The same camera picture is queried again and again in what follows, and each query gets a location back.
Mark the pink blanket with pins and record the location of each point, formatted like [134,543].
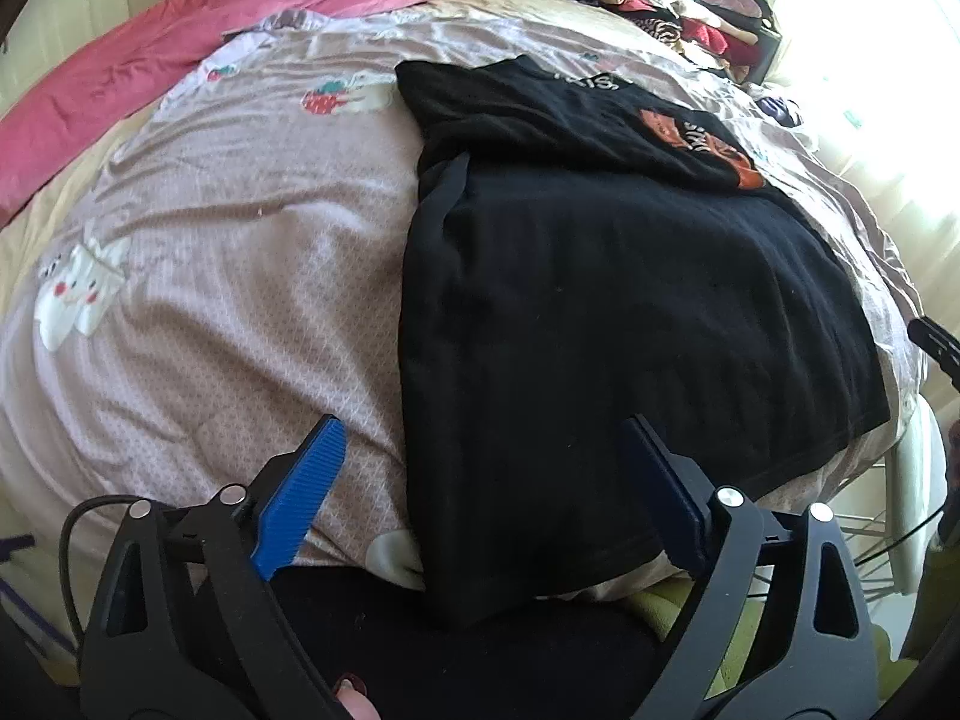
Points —
[150,37]

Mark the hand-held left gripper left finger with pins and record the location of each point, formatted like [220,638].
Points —
[300,499]

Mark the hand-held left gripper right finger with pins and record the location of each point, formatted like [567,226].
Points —
[667,495]

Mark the sheer white curtain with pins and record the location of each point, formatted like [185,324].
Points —
[877,52]

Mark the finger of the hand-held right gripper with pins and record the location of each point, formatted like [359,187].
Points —
[937,352]

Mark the pile of folded clothes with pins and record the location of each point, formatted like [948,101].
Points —
[675,7]

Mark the person's left hand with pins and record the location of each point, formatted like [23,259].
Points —
[358,701]

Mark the black long-sleeve sweater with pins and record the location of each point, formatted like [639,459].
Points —
[600,300]

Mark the small dark blue cloth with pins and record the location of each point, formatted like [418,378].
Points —
[778,111]

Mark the green cloth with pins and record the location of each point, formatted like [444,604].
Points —
[667,607]

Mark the printed pale pink quilt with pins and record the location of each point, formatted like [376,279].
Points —
[225,300]

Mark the person's black clothing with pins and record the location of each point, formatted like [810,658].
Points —
[465,660]

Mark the blue metal rack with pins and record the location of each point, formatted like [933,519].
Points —
[11,585]

